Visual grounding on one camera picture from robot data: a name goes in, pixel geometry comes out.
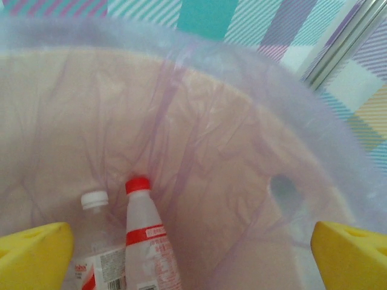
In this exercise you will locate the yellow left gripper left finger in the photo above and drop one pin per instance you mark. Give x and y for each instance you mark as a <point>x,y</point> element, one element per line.
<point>33,259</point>

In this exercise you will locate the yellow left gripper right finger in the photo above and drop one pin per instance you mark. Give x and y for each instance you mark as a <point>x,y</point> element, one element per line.
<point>353,259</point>

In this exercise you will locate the beige plastic waste bin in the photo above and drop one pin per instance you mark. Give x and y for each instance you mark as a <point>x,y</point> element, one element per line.
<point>302,241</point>

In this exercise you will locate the translucent purple bin liner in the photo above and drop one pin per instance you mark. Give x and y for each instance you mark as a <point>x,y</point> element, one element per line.
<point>196,121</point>

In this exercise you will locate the white-capped bottle with red label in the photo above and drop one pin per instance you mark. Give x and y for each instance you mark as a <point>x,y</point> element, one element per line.
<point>102,266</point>

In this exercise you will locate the red-capped white bottle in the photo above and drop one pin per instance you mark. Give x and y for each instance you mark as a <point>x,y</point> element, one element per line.
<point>145,217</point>

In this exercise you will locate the aluminium frame post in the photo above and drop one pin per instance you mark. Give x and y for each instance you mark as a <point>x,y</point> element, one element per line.
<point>344,42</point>

